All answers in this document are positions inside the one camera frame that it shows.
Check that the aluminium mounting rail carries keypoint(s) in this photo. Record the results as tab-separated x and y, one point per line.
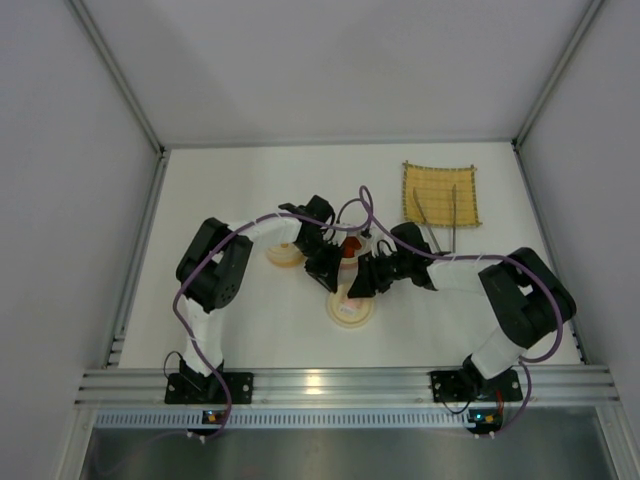
420	387

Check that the cream lid pink valve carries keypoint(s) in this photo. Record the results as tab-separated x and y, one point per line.
349	313

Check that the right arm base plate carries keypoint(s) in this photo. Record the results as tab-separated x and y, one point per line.
451	386

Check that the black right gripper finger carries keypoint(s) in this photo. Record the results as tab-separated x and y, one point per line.
364	293
364	277

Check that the cream lunch box lid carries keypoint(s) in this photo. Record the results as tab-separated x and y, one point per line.
284	255

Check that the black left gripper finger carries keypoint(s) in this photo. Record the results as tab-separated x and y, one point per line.
327	279
333	265

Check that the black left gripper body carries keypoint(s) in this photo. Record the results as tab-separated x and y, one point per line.
322	266

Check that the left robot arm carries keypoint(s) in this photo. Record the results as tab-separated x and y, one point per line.
212	269

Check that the steel food tongs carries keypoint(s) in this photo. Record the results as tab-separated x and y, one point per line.
433	214

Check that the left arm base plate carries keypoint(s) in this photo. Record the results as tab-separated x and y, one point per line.
192	388

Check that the woven bamboo tray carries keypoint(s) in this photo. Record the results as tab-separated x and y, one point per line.
436	183

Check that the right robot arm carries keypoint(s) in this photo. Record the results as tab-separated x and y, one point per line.
527	299

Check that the orange fried chicken wing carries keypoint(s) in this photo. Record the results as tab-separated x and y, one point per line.
351	245

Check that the pink lunch box bowl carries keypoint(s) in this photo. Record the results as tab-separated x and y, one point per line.
348	270

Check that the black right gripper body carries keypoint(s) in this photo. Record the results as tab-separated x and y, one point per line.
373	273

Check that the slotted cable duct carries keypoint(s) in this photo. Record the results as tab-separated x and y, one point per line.
254	418

